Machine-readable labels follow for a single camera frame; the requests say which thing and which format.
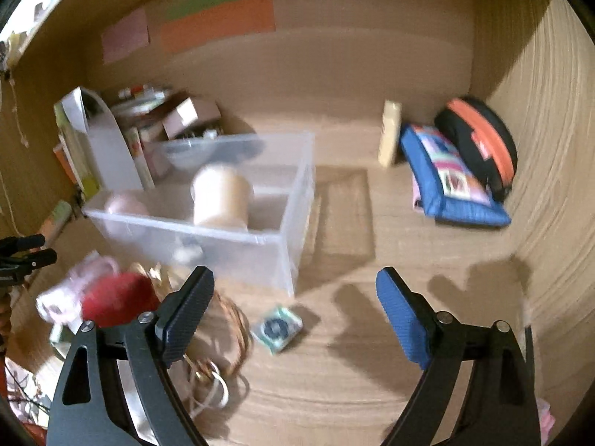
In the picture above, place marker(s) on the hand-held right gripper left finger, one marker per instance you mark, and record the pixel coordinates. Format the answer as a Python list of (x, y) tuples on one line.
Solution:
[(186, 316)]

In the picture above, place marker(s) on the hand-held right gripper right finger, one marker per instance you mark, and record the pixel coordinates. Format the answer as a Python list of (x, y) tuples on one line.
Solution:
[(402, 320)]

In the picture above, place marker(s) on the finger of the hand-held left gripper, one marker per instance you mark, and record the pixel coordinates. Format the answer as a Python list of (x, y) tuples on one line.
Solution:
[(25, 242), (37, 260)]

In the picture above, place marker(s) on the pink plastic packet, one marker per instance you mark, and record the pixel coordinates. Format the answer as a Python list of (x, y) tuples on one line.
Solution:
[(65, 295)]

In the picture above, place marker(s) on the red fabric item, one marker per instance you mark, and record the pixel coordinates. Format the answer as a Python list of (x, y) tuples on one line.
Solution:
[(121, 299)]

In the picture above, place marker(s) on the clear plastic storage box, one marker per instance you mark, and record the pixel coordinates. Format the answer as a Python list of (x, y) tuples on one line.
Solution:
[(232, 260)]

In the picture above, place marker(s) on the wooden desktop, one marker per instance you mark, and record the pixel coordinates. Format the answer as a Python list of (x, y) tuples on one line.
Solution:
[(353, 381)]

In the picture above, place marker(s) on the orange green white tube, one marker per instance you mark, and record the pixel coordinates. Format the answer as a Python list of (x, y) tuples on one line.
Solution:
[(58, 216)]

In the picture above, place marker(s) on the orange book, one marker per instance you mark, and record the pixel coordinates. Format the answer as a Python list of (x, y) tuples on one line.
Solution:
[(62, 165)]

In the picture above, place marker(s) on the small teal square packet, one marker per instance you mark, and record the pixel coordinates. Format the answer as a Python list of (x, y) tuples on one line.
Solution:
[(277, 330)]

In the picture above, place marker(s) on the green book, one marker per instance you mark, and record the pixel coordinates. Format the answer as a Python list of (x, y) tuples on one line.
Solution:
[(74, 158)]

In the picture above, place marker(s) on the pink ball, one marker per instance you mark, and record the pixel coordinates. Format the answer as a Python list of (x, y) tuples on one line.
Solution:
[(123, 206)]

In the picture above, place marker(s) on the beige tape roll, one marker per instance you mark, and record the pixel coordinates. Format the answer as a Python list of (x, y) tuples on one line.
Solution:
[(218, 195)]

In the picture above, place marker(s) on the white file holder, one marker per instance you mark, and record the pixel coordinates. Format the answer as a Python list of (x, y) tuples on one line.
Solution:
[(109, 148)]

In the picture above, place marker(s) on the upright book spine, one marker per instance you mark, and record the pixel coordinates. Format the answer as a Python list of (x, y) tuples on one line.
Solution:
[(139, 153)]

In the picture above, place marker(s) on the blue pencil case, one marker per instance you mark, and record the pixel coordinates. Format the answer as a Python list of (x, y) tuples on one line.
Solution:
[(446, 181)]

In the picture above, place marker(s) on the stack of books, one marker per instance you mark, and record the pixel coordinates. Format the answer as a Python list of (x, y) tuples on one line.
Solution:
[(142, 100)]

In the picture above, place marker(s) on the beige wooden block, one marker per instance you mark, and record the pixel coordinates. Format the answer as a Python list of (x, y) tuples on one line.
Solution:
[(389, 134)]

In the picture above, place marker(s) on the black and orange case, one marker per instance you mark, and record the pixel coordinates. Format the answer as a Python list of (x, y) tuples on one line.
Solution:
[(483, 139)]

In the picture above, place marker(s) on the small cardboard box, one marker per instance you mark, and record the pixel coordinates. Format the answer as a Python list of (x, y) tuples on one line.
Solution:
[(190, 116)]

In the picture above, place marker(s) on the orange sticky paper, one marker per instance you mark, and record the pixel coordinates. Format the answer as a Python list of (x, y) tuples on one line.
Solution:
[(218, 25)]

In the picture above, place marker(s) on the green sticky paper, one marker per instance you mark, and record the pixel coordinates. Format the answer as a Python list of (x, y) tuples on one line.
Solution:
[(204, 2)]

